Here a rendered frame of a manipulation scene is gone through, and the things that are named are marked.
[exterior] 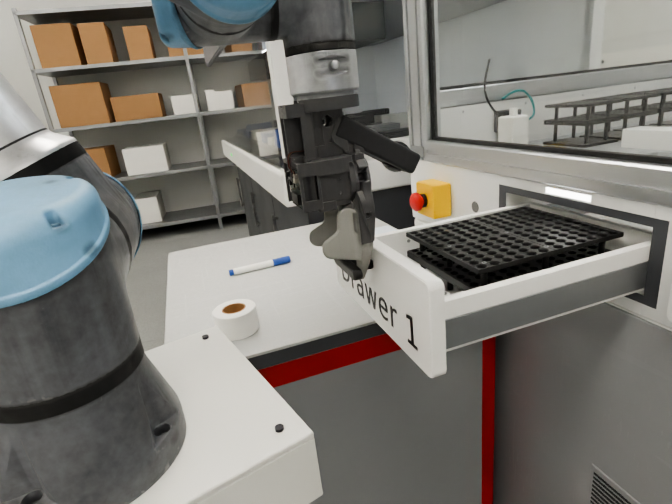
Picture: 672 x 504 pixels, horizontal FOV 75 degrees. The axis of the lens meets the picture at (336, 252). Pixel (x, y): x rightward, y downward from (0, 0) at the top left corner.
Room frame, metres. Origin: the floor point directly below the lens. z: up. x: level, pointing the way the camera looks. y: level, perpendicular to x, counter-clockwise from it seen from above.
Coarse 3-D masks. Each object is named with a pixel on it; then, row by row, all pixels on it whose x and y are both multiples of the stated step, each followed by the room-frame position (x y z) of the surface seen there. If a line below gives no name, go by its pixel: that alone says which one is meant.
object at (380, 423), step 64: (192, 256) 1.06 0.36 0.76; (256, 256) 1.01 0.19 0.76; (320, 256) 0.95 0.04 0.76; (192, 320) 0.70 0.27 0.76; (320, 320) 0.65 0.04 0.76; (320, 384) 0.61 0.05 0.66; (384, 384) 0.64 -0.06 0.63; (448, 384) 0.68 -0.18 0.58; (320, 448) 0.60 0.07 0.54; (384, 448) 0.64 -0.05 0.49; (448, 448) 0.68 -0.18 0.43
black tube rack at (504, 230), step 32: (448, 224) 0.65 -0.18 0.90; (480, 224) 0.63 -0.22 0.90; (512, 224) 0.62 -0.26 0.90; (544, 224) 0.60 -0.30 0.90; (576, 224) 0.58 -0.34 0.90; (416, 256) 0.60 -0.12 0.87; (480, 256) 0.51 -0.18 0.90; (512, 256) 0.49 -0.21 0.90; (544, 256) 0.49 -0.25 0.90; (576, 256) 0.53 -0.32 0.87; (448, 288) 0.55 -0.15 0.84
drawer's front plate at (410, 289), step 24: (336, 264) 0.65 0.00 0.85; (384, 264) 0.47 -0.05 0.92; (408, 264) 0.44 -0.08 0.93; (360, 288) 0.56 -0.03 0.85; (384, 288) 0.48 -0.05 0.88; (408, 288) 0.42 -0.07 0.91; (432, 288) 0.38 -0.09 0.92; (384, 312) 0.49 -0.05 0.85; (408, 312) 0.42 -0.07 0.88; (432, 312) 0.38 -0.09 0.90; (408, 336) 0.43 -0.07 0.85; (432, 336) 0.38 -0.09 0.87; (432, 360) 0.38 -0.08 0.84
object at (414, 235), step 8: (408, 232) 0.63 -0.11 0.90; (416, 232) 0.63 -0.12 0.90; (416, 240) 0.60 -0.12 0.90; (424, 240) 0.59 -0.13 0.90; (432, 240) 0.59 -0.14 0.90; (432, 248) 0.56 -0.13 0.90; (440, 248) 0.55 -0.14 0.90; (448, 248) 0.55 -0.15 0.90; (448, 256) 0.52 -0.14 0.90; (456, 256) 0.52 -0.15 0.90; (464, 256) 0.51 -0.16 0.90; (464, 264) 0.49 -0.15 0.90; (472, 264) 0.49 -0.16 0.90; (480, 264) 0.48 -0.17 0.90; (480, 272) 0.46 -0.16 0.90
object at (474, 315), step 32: (608, 224) 0.59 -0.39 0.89; (608, 256) 0.47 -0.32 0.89; (640, 256) 0.49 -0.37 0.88; (480, 288) 0.43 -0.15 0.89; (512, 288) 0.43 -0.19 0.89; (544, 288) 0.44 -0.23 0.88; (576, 288) 0.45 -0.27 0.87; (608, 288) 0.47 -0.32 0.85; (640, 288) 0.49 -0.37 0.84; (448, 320) 0.40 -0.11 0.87; (480, 320) 0.42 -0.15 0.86; (512, 320) 0.43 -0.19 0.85; (544, 320) 0.45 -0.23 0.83
